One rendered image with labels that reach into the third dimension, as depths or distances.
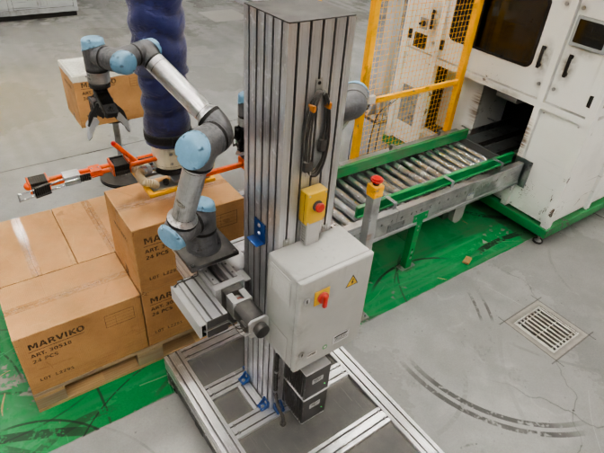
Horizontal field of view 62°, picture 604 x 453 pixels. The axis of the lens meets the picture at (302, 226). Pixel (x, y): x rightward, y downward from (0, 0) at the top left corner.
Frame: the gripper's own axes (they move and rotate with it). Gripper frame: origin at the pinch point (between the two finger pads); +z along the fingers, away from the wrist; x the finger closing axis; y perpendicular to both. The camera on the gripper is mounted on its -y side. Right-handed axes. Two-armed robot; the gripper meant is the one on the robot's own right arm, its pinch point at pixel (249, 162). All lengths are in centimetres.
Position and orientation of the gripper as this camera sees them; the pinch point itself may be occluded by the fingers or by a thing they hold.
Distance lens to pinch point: 249.6
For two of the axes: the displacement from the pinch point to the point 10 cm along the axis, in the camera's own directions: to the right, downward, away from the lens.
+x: 5.7, 5.2, -6.4
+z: -0.7, 8.1, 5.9
